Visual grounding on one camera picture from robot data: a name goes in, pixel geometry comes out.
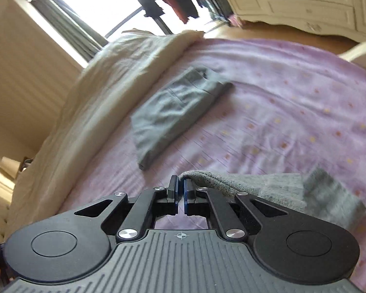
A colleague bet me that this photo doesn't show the cream duvet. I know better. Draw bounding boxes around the cream duvet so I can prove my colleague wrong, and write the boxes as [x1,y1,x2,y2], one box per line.
[4,30,203,245]

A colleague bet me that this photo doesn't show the purple patterned bedsheet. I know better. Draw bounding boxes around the purple patterned bedsheet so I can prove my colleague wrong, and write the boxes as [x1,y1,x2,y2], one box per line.
[59,38,366,293]

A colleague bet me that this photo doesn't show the cream bed footboard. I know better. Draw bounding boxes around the cream bed footboard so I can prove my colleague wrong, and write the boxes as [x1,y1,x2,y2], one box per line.
[338,40,366,75]

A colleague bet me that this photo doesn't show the cream table lamp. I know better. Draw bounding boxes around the cream table lamp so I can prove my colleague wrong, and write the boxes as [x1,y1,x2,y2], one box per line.
[0,156,22,178]

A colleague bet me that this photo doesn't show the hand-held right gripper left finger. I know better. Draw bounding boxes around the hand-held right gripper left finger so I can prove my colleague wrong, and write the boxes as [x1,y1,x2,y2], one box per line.
[74,175,179,240]

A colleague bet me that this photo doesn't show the grey curtain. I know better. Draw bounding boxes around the grey curtain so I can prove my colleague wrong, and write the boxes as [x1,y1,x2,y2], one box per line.
[27,0,108,65]

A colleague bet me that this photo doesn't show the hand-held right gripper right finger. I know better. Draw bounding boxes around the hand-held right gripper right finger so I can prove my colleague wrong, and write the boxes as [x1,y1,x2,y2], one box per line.
[184,178,291,240]

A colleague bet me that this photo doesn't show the folded blue-grey pants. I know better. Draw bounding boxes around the folded blue-grey pants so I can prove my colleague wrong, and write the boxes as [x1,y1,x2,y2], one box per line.
[131,67,234,171]

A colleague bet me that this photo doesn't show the grey knit pants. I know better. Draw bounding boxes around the grey knit pants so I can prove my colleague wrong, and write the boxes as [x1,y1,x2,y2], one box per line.
[179,167,366,230]

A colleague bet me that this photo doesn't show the white dresser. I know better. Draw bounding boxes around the white dresser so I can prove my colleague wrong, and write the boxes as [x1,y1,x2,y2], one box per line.
[216,0,366,42]

